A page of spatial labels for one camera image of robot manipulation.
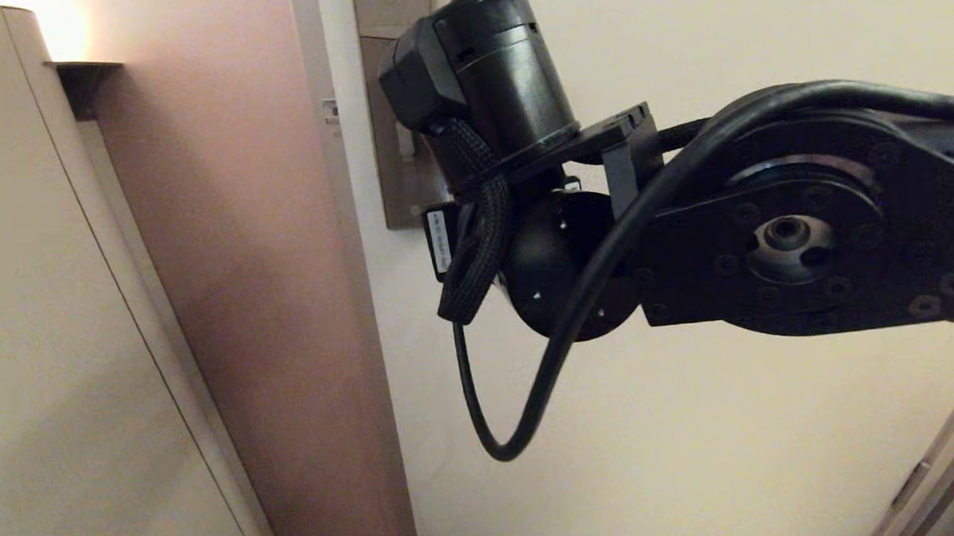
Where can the brown metal lock plate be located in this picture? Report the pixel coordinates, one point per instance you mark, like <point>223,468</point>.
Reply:
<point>393,191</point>

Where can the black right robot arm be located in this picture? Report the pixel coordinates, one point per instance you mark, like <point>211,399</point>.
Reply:
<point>805,229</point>

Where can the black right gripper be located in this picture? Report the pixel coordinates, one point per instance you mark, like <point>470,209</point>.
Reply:
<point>549,249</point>

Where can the brown side door frame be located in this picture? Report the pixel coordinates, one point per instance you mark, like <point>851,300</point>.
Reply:
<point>952,457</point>

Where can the beige curved wall panel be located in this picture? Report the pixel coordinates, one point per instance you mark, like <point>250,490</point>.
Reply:
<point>44,319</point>

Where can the dark wall lamp shelf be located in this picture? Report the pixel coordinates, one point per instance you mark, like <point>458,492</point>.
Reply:
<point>82,84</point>

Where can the small metal latch plate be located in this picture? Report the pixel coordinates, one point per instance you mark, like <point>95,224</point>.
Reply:
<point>330,112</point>

